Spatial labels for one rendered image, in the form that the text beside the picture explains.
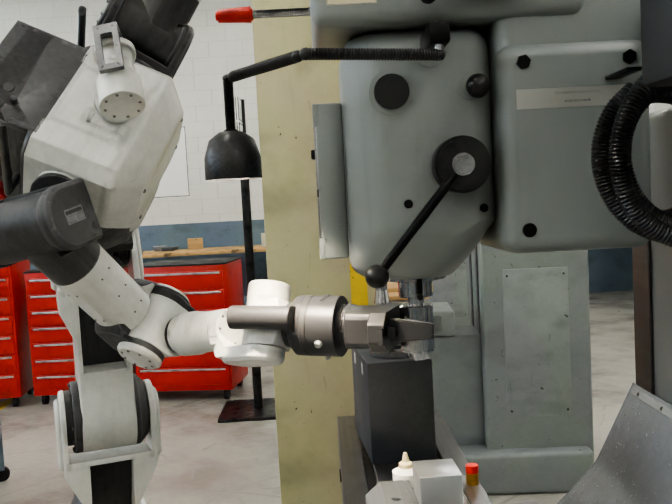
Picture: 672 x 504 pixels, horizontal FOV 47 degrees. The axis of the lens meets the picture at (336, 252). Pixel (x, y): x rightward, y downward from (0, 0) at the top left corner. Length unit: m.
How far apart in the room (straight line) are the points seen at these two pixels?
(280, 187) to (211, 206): 7.39
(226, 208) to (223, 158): 9.18
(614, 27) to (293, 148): 1.89
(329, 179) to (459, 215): 0.19
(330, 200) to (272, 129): 1.77
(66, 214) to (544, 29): 0.69
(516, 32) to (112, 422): 1.05
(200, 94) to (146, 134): 8.99
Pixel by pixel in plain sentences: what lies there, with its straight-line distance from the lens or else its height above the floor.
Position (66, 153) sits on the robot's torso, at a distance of 1.24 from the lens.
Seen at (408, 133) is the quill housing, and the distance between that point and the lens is 0.98.
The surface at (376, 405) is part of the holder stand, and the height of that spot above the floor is 1.05.
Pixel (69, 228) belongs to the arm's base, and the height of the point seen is 1.40.
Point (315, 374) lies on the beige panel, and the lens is 2.86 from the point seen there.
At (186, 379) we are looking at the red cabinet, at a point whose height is 0.17.
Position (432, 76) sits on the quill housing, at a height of 1.57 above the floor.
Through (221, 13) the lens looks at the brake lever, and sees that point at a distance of 1.20.
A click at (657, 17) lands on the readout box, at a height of 1.58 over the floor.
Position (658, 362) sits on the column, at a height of 1.15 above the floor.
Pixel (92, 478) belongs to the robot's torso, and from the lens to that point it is 1.70.
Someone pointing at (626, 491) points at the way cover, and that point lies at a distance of 1.26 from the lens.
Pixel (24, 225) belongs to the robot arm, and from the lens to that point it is 1.17.
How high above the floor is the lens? 1.42
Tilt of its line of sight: 4 degrees down
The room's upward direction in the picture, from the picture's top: 3 degrees counter-clockwise
